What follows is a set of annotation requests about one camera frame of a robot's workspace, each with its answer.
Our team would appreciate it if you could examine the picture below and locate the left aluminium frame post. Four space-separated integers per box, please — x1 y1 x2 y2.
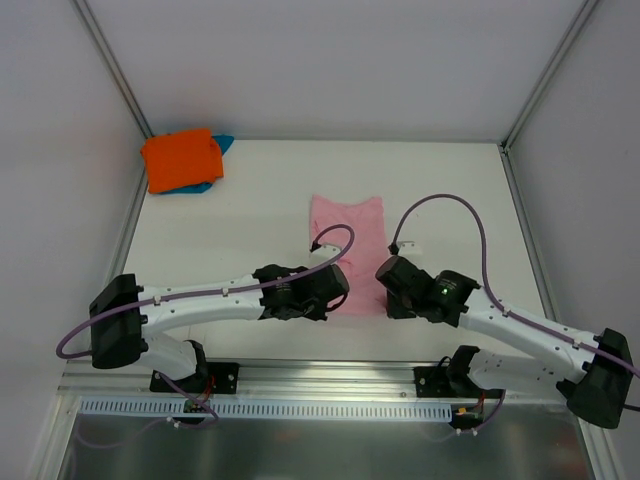
73 0 154 141

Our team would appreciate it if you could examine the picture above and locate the pink t-shirt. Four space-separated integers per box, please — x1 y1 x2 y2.
310 195 388 316

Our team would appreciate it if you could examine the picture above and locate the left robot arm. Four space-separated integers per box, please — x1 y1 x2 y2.
89 264 349 392

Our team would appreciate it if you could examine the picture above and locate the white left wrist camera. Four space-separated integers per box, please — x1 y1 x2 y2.
309 243 342 264

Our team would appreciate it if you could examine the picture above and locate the folded blue t-shirt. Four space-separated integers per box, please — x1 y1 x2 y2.
166 134 235 195

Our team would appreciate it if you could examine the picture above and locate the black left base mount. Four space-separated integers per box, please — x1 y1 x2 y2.
174 362 240 395

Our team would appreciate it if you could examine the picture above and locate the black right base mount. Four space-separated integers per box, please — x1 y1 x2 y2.
413 366 481 399

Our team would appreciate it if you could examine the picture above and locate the aluminium frame post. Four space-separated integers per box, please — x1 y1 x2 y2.
73 0 154 141
501 0 601 149

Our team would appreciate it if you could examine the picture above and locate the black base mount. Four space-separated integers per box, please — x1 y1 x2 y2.
413 366 481 399
174 362 240 395

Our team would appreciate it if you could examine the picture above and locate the right aluminium frame post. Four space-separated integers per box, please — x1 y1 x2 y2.
501 0 601 149

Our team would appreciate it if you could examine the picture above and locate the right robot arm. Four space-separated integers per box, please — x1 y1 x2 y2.
375 256 635 429

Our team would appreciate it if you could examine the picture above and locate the folded orange t-shirt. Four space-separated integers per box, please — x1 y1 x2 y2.
140 128 224 194

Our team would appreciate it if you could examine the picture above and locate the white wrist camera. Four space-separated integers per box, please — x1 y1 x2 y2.
309 243 342 264
388 241 423 258

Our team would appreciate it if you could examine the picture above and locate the aluminium mounting rail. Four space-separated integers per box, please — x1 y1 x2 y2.
55 359 576 401

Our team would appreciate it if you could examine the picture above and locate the white slotted cable duct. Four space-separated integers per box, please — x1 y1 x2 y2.
78 396 453 423

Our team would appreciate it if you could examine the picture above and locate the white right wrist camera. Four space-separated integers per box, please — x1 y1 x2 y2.
388 241 423 258

